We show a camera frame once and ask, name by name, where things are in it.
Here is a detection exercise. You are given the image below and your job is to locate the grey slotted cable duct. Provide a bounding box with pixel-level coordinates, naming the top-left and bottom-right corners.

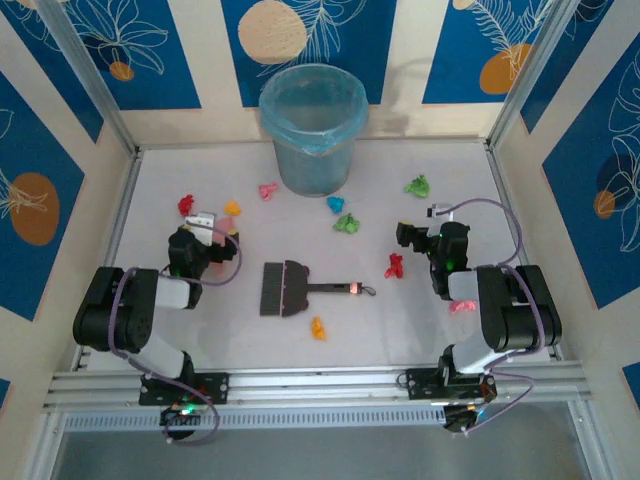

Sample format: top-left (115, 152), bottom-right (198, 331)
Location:
top-left (62, 403), bottom-right (449, 432)

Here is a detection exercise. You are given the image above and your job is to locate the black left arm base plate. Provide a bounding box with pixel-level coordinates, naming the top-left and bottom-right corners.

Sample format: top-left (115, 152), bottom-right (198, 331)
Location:
top-left (138, 372), bottom-right (231, 406)

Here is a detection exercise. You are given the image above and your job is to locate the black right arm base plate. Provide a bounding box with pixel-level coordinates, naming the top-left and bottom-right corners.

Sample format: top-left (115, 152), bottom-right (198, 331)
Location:
top-left (405, 367), bottom-right (498, 401)

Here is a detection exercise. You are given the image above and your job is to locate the aluminium table side rail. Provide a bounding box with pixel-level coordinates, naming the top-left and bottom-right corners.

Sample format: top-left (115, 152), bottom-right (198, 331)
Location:
top-left (483, 142), bottom-right (565, 361)
top-left (72, 149), bottom-right (145, 372)

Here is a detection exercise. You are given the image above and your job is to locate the black hand brush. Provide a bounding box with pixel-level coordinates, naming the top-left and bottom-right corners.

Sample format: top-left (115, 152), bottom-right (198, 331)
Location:
top-left (259, 258), bottom-right (377, 319)

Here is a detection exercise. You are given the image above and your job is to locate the bin with blue liner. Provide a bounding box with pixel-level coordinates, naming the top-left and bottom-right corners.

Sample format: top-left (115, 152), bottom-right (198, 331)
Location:
top-left (258, 63), bottom-right (370, 198)

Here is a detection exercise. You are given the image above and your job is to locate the aluminium mounting rail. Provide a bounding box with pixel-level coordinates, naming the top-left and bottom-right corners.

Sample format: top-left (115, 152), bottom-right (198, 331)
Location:
top-left (42, 360), bottom-right (591, 412)

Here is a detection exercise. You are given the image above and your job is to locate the green paper scrap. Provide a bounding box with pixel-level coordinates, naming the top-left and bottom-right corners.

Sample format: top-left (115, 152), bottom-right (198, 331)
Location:
top-left (333, 212), bottom-right (362, 234)
top-left (403, 174), bottom-right (431, 199)

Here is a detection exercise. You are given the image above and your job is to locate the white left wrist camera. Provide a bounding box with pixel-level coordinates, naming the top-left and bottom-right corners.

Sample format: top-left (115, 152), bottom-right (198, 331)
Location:
top-left (183, 211), bottom-right (217, 245)

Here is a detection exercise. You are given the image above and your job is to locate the aluminium frame post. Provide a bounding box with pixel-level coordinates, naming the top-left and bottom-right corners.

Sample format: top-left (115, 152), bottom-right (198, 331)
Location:
top-left (37, 0), bottom-right (140, 157)
top-left (487, 0), bottom-right (589, 151)

